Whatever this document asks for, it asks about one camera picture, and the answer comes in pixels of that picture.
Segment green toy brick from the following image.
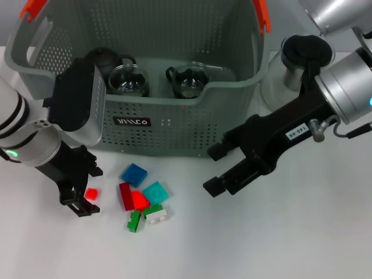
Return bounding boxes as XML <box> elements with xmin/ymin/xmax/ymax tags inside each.
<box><xmin>126</xmin><ymin>210</ymin><xmax>142</xmax><ymax>233</ymax></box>
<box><xmin>143</xmin><ymin>204</ymin><xmax>163</xmax><ymax>219</ymax></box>

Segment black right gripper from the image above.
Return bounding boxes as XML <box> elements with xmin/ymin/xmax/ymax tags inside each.
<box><xmin>202</xmin><ymin>82</ymin><xmax>339</xmax><ymax>198</ymax></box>

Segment glass teacup black base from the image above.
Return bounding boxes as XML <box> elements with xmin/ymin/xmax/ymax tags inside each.
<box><xmin>108</xmin><ymin>64</ymin><xmax>151</xmax><ymax>98</ymax></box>
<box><xmin>165</xmin><ymin>62</ymin><xmax>212</xmax><ymax>99</ymax></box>

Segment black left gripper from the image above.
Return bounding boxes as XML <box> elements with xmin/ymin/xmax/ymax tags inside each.
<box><xmin>36</xmin><ymin>142</ymin><xmax>105</xmax><ymax>219</ymax></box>

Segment dark red toy brick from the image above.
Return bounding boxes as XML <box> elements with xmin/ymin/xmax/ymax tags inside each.
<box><xmin>119</xmin><ymin>183</ymin><xmax>135</xmax><ymax>212</ymax></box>

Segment glass carafe black handle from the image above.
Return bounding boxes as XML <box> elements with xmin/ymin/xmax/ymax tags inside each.
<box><xmin>260</xmin><ymin>34</ymin><xmax>335</xmax><ymax>113</ymax></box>

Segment right gripper cable metal plugs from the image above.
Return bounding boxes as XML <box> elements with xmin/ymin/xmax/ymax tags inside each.
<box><xmin>309</xmin><ymin>117</ymin><xmax>372</xmax><ymax>142</ymax></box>

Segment blue square toy tile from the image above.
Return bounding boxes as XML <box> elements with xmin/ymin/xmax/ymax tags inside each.
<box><xmin>121</xmin><ymin>163</ymin><xmax>148</xmax><ymax>188</ymax></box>

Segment bright red slope brick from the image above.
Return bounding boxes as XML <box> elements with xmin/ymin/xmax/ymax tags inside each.
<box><xmin>130</xmin><ymin>190</ymin><xmax>151</xmax><ymax>212</ymax></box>

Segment grey perforated storage bin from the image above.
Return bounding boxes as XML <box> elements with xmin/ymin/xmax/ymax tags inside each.
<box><xmin>5</xmin><ymin>0</ymin><xmax>273</xmax><ymax>159</ymax></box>

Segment white toy brick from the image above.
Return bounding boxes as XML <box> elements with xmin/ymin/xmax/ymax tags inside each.
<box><xmin>146</xmin><ymin>209</ymin><xmax>169</xmax><ymax>224</ymax></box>

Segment teal square toy tile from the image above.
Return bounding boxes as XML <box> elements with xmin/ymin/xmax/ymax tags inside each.
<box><xmin>142</xmin><ymin>180</ymin><xmax>170</xmax><ymax>206</ymax></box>

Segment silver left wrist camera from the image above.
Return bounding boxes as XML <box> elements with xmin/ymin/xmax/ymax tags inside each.
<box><xmin>48</xmin><ymin>58</ymin><xmax>107</xmax><ymax>146</ymax></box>

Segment dark clay teapot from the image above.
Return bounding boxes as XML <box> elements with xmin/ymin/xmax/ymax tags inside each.
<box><xmin>87</xmin><ymin>47</ymin><xmax>137</xmax><ymax>84</ymax></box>

